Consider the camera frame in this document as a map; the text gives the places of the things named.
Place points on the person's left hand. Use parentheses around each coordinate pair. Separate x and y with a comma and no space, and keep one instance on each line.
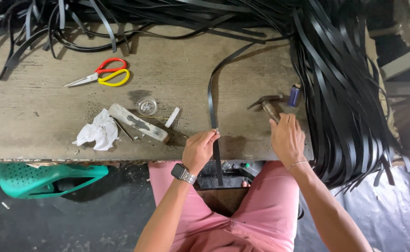
(198,150)

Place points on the person's right hand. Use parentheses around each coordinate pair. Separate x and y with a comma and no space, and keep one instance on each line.
(289,141)

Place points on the silver band smartwatch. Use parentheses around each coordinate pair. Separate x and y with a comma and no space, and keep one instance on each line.
(180,172)

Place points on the small white cylinder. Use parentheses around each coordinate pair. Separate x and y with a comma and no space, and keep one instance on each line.
(172,117)

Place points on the blue lighter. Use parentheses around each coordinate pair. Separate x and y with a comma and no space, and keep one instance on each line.
(294,96)

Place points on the clear plastic bottle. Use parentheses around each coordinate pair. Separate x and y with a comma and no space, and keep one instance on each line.
(241,167)

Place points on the thin wooden stick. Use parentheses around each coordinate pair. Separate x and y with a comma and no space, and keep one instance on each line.
(152,117)

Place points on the worn wooden block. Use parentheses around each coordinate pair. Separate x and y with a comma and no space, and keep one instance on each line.
(138,122)

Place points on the small clear glass dish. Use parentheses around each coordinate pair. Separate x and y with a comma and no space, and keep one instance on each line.
(146,106)

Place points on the thin metal punch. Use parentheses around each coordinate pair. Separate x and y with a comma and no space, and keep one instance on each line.
(124,129)

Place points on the pink shorts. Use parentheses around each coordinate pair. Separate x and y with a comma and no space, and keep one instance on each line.
(261,217)

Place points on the crumpled white tissue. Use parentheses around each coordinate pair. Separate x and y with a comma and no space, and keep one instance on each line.
(98,132)

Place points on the red and yellow scissors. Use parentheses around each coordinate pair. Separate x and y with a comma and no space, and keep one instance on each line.
(108,71)

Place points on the green plastic stool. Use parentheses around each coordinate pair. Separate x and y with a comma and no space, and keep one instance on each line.
(33,180)

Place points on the wooden frame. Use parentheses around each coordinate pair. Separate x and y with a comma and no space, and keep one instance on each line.
(404,38)

